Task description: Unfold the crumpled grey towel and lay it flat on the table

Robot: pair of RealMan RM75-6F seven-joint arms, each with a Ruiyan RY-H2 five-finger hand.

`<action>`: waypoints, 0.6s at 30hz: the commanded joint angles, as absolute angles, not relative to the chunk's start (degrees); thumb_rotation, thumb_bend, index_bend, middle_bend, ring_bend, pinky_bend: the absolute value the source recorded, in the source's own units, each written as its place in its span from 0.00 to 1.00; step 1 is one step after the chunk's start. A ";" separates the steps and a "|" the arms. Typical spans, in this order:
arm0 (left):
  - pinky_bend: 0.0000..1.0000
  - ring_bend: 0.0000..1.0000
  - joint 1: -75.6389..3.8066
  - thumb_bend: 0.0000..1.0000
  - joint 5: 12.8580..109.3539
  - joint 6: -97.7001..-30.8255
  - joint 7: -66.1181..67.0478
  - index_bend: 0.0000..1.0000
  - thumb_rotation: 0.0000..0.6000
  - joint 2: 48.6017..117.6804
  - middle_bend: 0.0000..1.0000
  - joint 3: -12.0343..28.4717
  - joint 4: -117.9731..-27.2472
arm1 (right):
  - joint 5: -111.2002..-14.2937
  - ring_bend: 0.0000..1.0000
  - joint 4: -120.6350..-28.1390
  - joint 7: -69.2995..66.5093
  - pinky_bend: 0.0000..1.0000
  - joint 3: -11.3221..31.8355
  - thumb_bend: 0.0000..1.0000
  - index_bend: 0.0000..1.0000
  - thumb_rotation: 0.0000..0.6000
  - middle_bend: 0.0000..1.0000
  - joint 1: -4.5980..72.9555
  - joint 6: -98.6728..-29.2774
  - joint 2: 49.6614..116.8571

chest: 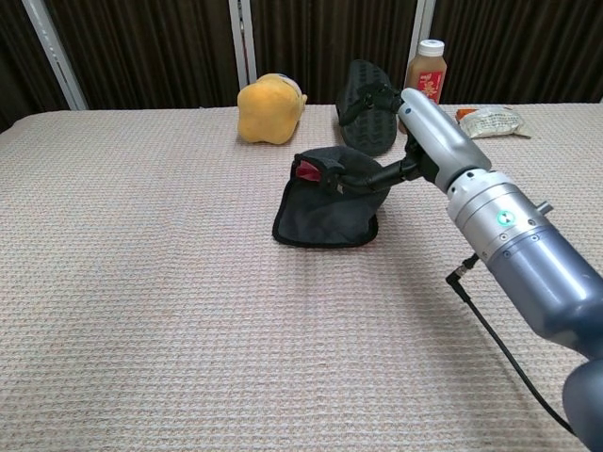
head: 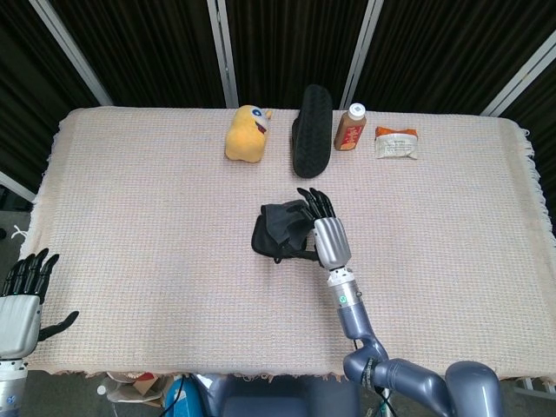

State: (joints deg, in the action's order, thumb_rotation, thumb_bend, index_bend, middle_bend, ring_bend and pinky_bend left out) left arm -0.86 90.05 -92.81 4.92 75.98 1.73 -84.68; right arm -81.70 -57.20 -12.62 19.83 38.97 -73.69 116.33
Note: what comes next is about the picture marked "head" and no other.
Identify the yellow plush toy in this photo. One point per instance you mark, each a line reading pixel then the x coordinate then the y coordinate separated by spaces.
pixel 245 139

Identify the dark pleated curtain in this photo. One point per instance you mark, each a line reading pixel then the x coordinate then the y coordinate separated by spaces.
pixel 152 43

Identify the pink woven tablecloth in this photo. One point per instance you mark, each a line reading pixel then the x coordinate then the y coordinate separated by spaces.
pixel 152 217

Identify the orange white snack packet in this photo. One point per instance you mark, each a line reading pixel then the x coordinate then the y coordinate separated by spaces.
pixel 397 145

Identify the crumpled brown paper bag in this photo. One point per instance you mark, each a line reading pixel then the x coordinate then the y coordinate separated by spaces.
pixel 143 386

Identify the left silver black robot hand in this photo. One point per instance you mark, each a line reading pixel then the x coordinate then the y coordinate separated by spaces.
pixel 17 321

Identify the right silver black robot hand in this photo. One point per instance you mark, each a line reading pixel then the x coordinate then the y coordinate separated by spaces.
pixel 332 241

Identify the blue plastic bin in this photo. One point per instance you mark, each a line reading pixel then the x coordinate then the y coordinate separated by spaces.
pixel 182 399

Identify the white metal frame post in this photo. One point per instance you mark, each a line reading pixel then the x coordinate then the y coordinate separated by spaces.
pixel 223 52
pixel 360 56
pixel 521 74
pixel 71 52
pixel 15 186

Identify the black rubber slipper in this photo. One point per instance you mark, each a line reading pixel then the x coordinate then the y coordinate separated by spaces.
pixel 310 139

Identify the grey and red cloth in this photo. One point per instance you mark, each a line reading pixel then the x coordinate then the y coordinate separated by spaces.
pixel 269 234

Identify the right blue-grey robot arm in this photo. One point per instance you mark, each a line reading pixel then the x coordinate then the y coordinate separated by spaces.
pixel 360 321

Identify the brown juice bottle white cap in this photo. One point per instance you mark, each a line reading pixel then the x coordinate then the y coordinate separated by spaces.
pixel 348 134

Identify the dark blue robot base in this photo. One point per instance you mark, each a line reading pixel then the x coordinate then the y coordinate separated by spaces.
pixel 282 399

